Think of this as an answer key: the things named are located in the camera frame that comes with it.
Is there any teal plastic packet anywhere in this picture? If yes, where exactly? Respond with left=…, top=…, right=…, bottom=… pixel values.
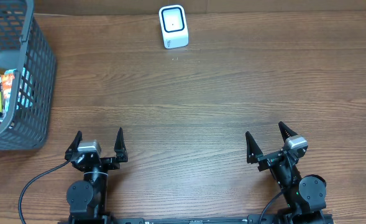
left=16, top=68, right=33, bottom=109

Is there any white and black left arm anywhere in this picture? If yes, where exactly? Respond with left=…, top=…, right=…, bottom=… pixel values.
left=65, top=129, right=128, bottom=223

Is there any white barcode scanner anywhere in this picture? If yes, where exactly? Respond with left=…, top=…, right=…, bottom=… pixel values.
left=158, top=4, right=189, bottom=49

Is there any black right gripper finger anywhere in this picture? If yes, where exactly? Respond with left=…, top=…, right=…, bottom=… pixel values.
left=245, top=131, right=263, bottom=164
left=278, top=121, right=298, bottom=142

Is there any grey plastic mesh basket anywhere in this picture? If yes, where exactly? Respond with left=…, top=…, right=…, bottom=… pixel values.
left=0, top=0, right=57, bottom=151

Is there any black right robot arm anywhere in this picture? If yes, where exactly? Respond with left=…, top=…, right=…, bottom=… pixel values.
left=245, top=121, right=333, bottom=223

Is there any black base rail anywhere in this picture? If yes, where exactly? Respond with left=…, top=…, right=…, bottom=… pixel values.
left=58, top=213, right=335, bottom=224

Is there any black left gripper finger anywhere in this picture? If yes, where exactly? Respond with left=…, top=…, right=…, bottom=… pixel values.
left=65, top=131, right=83, bottom=161
left=114, top=128, right=128, bottom=162

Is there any orange small snack box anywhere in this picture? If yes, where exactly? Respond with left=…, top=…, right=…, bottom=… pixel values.
left=1, top=69, right=15, bottom=114

